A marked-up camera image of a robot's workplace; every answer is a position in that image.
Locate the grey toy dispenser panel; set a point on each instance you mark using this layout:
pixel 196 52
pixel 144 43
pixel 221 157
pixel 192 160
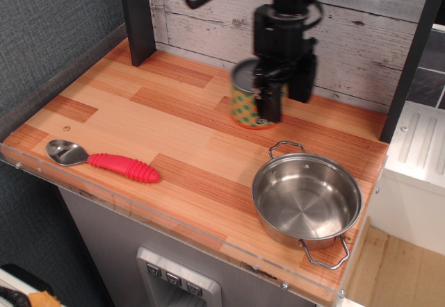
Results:
pixel 171 284

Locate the orange cloth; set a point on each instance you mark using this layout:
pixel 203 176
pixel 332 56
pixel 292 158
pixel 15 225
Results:
pixel 43 299

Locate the grey toy fridge cabinet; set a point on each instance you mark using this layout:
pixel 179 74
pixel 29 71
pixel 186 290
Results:
pixel 113 239

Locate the dark grey post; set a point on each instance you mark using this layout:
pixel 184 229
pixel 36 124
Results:
pixel 419 41
pixel 140 30

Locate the dark grey left post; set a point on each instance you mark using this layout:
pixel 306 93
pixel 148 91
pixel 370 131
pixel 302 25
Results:
pixel 140 30

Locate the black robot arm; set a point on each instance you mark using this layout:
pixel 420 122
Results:
pixel 286 57

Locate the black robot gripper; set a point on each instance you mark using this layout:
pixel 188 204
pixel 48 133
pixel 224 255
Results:
pixel 285 56

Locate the small stainless steel pot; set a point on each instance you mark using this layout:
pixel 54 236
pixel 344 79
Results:
pixel 306 200

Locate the white toy sink unit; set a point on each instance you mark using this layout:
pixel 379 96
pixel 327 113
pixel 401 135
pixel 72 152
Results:
pixel 408 201

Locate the red handled metal spoon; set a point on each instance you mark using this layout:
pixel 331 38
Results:
pixel 67 153

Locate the clear acrylic edge guard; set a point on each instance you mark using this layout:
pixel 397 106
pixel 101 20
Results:
pixel 218 218

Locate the peas and carrots toy can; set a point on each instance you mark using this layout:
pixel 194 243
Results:
pixel 243 106

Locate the dark grey right post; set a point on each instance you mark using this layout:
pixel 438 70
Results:
pixel 419 41

